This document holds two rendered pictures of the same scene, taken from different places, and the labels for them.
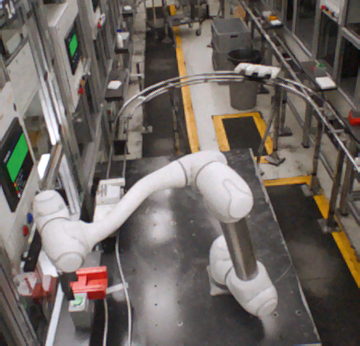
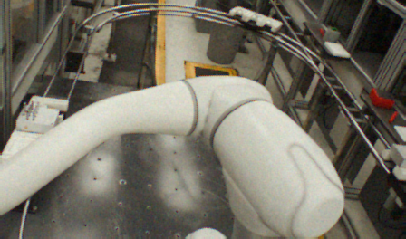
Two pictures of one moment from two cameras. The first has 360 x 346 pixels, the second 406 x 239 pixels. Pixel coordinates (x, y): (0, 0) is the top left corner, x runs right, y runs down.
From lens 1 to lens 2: 0.85 m
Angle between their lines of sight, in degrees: 7
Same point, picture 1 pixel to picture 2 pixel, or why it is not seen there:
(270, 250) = not seen: outside the picture
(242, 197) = (332, 197)
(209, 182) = (252, 141)
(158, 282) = not seen: outside the picture
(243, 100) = (221, 52)
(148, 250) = (75, 217)
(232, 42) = not seen: outside the picture
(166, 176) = (158, 106)
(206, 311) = not seen: outside the picture
